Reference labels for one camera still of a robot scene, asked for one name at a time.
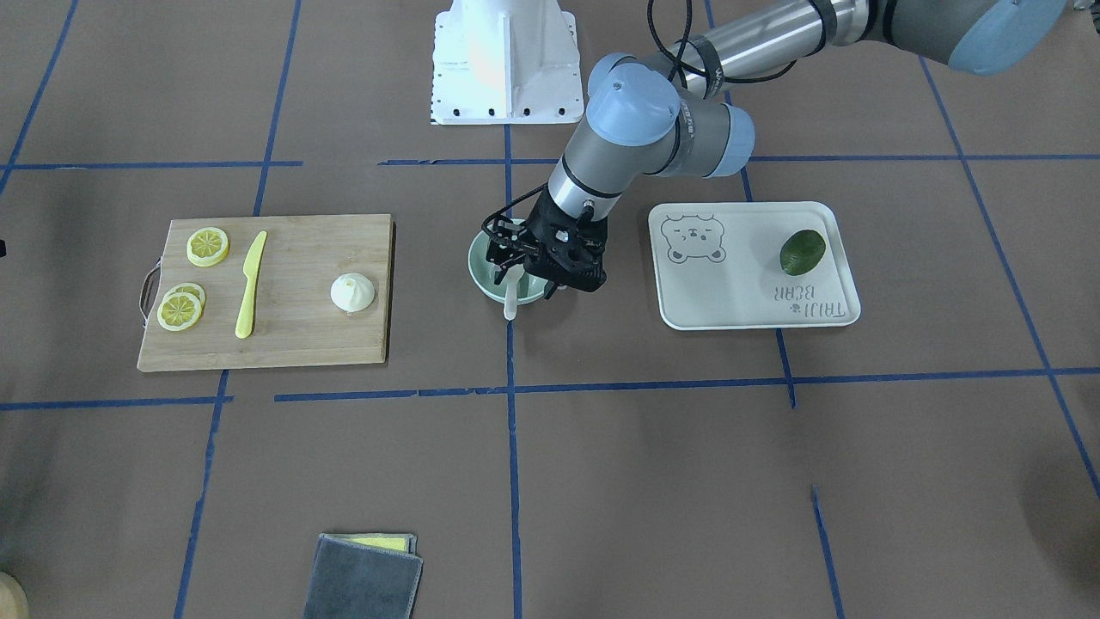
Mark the light green bowl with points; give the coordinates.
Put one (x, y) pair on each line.
(529, 288)

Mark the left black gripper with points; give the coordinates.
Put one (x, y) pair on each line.
(540, 225)

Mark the grey folded cloth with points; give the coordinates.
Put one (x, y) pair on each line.
(363, 575)

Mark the wooden mug tree stand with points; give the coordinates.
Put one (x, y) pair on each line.
(14, 603)

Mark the lemon slice stacked pair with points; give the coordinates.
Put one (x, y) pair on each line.
(181, 307)

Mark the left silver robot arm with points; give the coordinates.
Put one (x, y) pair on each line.
(666, 115)

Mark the yellow plastic knife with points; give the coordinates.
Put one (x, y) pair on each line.
(244, 323)

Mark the wooden cutting board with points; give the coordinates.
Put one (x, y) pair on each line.
(296, 324)

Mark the white rectangular tray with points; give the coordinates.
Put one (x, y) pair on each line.
(717, 267)

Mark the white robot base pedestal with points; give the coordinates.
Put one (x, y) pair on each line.
(505, 63)

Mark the green avocado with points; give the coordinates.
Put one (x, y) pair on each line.
(802, 252)

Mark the single lemon slice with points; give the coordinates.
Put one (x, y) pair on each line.
(207, 246)

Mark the white spoon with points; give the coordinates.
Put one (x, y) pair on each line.
(512, 285)

